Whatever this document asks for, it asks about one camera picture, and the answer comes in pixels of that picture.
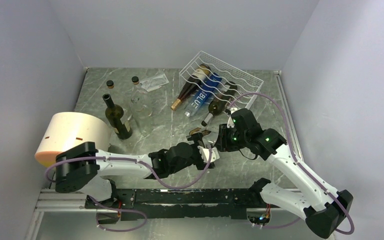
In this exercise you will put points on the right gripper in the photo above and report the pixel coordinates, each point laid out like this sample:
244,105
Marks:
223,144

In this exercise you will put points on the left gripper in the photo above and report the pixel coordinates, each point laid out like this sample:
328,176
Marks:
196,138

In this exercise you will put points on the silver capped dark bottle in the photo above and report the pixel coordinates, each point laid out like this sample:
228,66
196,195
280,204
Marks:
219,103

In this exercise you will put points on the blue label water bottle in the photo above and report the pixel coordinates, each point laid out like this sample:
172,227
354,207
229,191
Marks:
201,96

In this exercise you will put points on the gold capped wine bottle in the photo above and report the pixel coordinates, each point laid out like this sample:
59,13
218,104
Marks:
188,88

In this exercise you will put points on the dark green wine bottle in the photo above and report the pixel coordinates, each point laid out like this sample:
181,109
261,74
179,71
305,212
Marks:
117,118

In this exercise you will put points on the clear bottle white label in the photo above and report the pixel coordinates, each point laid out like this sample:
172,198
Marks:
114,99

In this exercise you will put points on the brown label bottle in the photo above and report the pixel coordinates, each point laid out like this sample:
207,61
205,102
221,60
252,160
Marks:
209,137

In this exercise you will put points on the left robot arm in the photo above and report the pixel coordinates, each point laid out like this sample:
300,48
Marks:
84,168

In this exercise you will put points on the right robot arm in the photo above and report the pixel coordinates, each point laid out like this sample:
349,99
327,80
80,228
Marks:
322,206

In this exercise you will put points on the cream cylinder roll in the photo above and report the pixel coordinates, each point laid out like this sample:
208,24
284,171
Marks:
70,129

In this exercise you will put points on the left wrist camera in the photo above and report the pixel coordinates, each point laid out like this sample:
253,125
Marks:
209,155

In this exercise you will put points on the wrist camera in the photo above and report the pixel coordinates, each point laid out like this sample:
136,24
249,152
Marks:
209,155
231,122

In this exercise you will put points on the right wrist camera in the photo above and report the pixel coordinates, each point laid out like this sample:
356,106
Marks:
231,122

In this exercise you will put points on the white wire wine rack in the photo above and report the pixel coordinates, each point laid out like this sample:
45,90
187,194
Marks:
229,74

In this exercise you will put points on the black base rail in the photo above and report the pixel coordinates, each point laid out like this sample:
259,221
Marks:
235,203

